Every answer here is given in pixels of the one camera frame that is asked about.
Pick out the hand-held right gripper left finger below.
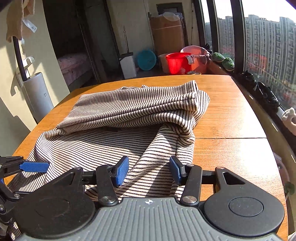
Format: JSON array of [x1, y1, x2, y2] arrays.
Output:
[[50, 156, 129, 207]]

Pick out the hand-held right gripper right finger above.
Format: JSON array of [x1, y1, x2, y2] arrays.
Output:
[[169, 156, 255, 207]]

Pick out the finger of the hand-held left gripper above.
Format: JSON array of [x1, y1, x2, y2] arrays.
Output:
[[0, 178, 26, 224], [0, 156, 50, 175]]

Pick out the striped knit garment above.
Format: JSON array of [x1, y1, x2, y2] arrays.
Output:
[[7, 80, 211, 240]]

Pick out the grey cylindrical appliance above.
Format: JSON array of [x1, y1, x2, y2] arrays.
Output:
[[21, 72, 54, 123]]

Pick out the white trash bin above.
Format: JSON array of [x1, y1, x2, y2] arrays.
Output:
[[119, 53, 137, 79]]

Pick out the red plastic bucket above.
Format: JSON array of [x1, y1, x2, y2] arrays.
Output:
[[165, 52, 193, 75]]

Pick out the beige plastic bucket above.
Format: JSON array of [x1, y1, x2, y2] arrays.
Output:
[[158, 53, 170, 73]]

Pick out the bed with pink bedding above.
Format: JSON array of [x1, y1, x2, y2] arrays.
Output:
[[57, 52, 95, 85]]

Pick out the grey rag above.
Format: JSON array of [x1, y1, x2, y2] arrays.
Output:
[[187, 53, 212, 67]]

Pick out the black shoe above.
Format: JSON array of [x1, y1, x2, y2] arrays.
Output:
[[255, 81, 279, 109], [238, 71, 257, 87]]

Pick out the green fuzzy slipper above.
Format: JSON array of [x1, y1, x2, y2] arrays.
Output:
[[222, 57, 235, 71], [211, 52, 224, 63]]

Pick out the pink plastic basin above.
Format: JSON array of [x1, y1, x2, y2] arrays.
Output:
[[180, 46, 212, 74]]

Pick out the white plush toy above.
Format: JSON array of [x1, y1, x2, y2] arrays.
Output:
[[281, 107, 296, 136]]

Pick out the tall cardboard box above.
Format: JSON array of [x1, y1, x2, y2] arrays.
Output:
[[149, 14, 185, 56]]

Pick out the white paper tag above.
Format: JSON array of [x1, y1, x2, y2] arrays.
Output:
[[23, 19, 38, 33]]

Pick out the thin metal pole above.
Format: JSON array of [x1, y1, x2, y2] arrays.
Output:
[[191, 0, 195, 45]]

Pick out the beige hanging cloth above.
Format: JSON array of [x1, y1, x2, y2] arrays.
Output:
[[6, 0, 35, 43]]

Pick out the clear plastic bag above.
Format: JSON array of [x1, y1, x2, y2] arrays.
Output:
[[162, 11, 184, 20]]

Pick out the white wall bracket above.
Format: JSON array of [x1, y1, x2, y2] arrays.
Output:
[[10, 56, 36, 96]]

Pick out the black hose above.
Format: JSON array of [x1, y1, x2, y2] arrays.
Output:
[[12, 36, 29, 81]]

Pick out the mop handle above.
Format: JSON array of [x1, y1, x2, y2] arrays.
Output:
[[124, 25, 129, 56]]

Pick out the black window frame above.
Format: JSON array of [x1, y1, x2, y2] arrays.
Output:
[[193, 0, 296, 121]]

